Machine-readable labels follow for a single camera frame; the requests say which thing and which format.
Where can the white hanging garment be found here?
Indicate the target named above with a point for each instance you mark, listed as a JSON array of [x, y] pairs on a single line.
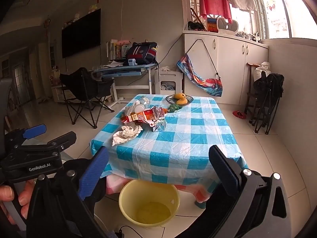
[[242, 1]]

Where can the dark striped backpack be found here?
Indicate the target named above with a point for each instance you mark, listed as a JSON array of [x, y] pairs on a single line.
[[141, 52]]

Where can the loose papers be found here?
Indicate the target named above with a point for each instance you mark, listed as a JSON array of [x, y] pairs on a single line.
[[112, 64]]

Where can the white cabinet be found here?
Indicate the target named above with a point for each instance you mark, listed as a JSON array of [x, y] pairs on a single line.
[[232, 62]]

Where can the white plastic stool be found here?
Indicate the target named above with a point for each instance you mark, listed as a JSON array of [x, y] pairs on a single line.
[[168, 75]]

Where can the blue pencil sharpener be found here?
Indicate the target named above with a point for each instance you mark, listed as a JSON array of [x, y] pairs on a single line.
[[132, 62]]

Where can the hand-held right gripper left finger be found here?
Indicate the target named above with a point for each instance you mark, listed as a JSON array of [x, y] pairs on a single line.
[[95, 171]]

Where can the white tissue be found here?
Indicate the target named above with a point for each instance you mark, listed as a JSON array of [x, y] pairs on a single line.
[[126, 135]]

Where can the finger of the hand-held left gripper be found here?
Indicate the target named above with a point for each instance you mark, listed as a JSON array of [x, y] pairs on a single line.
[[62, 140], [34, 131]]

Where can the yellow mango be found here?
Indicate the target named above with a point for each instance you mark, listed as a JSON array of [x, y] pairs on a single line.
[[182, 101]]

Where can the mango with dark spot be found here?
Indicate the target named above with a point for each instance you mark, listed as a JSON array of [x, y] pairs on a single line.
[[178, 96]]

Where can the blue checkered tablecloth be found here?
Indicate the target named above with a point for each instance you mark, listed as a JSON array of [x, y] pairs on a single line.
[[185, 138]]

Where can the small plush toy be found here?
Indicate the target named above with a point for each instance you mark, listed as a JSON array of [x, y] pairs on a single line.
[[67, 24]]

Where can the wooden chair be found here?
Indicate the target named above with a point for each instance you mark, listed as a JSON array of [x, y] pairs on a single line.
[[250, 91]]

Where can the clear plastic bottle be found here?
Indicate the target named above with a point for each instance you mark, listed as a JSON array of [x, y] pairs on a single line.
[[141, 104]]

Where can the wall television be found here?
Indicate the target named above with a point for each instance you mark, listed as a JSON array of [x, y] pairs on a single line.
[[81, 33]]

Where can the pink plush toy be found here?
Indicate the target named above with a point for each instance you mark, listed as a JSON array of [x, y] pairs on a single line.
[[123, 42]]

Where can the white sack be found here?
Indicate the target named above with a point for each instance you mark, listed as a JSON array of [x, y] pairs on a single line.
[[263, 69]]

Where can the red hanging ornament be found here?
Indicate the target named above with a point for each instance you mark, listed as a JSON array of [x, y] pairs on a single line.
[[47, 22]]

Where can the white desk fan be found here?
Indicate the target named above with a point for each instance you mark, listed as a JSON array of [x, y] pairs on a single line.
[[226, 24]]

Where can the pale blue milk carton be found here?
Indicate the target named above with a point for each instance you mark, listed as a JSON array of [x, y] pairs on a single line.
[[158, 126]]

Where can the white plush toy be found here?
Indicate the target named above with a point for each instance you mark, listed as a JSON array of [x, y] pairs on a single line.
[[76, 16]]

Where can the white television stand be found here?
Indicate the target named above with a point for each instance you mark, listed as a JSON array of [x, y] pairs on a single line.
[[60, 93]]

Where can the yellow plastic basin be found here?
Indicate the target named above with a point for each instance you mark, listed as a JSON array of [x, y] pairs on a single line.
[[148, 191]]

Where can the glass bowl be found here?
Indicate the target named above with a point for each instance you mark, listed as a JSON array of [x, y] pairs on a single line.
[[188, 99]]

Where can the folded black chair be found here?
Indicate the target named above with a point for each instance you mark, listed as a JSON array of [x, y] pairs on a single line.
[[270, 91]]

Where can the blue study desk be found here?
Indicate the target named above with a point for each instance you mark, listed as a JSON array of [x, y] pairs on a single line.
[[123, 70]]

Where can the window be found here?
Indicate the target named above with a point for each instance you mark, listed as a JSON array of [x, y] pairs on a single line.
[[299, 7]]

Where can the row of books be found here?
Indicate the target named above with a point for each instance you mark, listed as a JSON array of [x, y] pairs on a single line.
[[114, 50]]

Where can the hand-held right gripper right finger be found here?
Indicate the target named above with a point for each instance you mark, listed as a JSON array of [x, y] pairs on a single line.
[[223, 171]]

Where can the colourful box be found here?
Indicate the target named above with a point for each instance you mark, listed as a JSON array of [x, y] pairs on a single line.
[[212, 24]]

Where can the white shoes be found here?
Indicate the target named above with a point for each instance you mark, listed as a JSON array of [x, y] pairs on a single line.
[[250, 36]]

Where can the red hanging cloth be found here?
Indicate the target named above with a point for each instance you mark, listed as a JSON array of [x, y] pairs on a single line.
[[215, 2]]

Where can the red round plastic object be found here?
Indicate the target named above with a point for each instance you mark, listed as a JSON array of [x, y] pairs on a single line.
[[239, 114]]

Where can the yellow green plush toy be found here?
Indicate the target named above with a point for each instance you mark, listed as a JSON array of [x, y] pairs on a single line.
[[92, 8]]

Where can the person's left hand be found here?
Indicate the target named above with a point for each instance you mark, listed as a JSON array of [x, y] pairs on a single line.
[[6, 193]]

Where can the black shoes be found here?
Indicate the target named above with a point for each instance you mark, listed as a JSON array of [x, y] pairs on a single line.
[[195, 26]]

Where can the black folding chair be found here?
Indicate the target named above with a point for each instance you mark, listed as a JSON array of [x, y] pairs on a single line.
[[81, 84]]

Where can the red snack wrapper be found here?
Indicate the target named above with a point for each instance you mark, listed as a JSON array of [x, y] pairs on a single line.
[[146, 115]]

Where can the red window decoration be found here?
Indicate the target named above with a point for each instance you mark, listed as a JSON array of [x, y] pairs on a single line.
[[271, 3]]

